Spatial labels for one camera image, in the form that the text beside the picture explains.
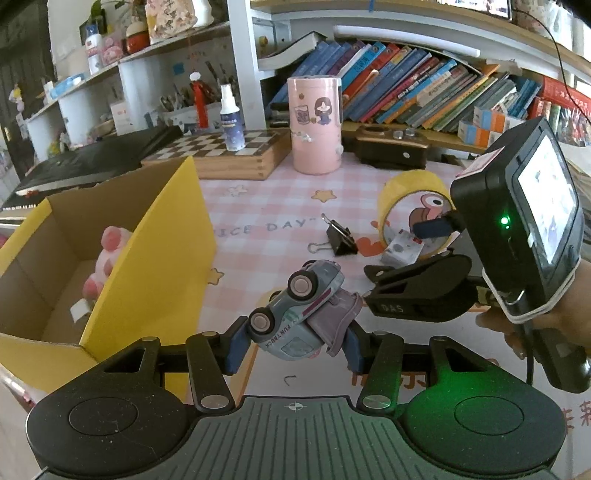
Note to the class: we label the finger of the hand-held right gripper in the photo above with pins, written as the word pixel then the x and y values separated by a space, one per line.
pixel 415 274
pixel 434 227

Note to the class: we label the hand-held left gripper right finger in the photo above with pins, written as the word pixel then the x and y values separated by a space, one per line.
pixel 353 357

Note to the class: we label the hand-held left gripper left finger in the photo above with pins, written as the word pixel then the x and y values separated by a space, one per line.
pixel 236 350

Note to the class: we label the small silver card pack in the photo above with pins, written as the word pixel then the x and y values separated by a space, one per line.
pixel 400 249

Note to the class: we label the yellow tape roll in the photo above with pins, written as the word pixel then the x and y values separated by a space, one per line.
pixel 401 184

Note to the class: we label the grey toy truck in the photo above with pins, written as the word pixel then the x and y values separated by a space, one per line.
pixel 295 318

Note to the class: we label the yellow cardboard box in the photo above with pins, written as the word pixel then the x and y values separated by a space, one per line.
pixel 171 258

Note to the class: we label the person's right hand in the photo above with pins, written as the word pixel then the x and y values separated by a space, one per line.
pixel 496 323

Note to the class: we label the black binder clip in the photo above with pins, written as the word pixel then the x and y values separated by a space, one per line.
pixel 341 240

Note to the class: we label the orange blue small carton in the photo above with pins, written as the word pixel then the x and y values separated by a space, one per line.
pixel 473 134
pixel 501 117

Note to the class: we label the black wooden box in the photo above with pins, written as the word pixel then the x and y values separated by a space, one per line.
pixel 392 147

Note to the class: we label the red printed box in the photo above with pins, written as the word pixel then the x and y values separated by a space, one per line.
pixel 558 106

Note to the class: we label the row of colourful books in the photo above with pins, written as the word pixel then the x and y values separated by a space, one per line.
pixel 406 83

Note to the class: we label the pink cylindrical container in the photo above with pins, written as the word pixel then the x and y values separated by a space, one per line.
pixel 316 138

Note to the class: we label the pink plush toy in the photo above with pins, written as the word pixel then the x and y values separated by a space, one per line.
pixel 108 258

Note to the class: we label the wooden chessboard box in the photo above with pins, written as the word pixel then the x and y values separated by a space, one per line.
pixel 217 154

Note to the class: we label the small bright screen device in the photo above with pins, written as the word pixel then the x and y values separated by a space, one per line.
pixel 475 7

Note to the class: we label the white spray bottle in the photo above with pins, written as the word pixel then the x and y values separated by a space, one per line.
pixel 232 127

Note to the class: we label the black electronic keyboard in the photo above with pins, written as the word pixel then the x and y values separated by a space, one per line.
pixel 92 161

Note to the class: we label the white bookshelf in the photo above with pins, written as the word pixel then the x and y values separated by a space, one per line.
pixel 240 55

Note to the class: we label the white box with red label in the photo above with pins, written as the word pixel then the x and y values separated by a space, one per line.
pixel 121 117

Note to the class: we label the white low shelf unit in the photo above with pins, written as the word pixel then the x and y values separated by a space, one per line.
pixel 138 78

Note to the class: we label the blue tissue pack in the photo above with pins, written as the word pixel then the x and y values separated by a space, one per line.
pixel 69 85

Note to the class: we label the pink toy box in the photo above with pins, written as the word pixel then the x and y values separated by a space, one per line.
pixel 112 50

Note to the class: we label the white lotion bottle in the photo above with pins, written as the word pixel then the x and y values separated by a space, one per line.
pixel 93 53

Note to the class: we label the potted green plant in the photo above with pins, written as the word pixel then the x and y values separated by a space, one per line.
pixel 99 11

